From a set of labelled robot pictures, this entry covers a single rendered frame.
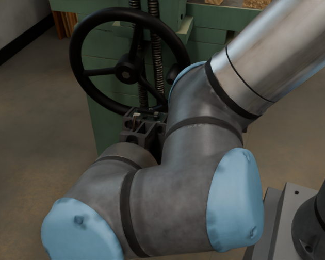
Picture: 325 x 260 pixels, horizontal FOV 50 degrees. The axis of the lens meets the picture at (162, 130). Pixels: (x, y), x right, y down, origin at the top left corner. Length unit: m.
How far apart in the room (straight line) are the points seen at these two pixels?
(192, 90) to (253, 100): 0.07
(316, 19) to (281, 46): 0.04
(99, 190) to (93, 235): 0.05
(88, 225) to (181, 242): 0.08
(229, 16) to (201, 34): 0.08
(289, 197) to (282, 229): 0.09
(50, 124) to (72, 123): 0.12
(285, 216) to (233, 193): 0.49
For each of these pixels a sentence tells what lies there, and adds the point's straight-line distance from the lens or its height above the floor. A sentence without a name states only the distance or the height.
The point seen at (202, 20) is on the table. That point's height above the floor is 0.86.
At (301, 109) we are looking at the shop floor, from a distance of 2.09.
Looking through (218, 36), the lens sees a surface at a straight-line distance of 0.92.
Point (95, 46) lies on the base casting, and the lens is 1.03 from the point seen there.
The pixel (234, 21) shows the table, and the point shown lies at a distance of 0.90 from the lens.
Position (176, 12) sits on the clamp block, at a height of 0.92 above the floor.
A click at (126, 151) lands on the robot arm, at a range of 0.44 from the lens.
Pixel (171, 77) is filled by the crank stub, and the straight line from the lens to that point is 0.71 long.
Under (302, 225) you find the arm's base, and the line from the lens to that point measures 0.73.
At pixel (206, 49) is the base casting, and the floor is 0.78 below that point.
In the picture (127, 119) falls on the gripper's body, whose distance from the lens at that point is 0.53.
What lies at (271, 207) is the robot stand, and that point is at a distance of 0.89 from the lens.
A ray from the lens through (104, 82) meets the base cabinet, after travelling 1.09.
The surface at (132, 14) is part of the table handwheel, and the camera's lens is 0.72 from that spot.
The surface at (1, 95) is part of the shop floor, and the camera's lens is 2.24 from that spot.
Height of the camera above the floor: 1.26
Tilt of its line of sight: 44 degrees down
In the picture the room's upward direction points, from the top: straight up
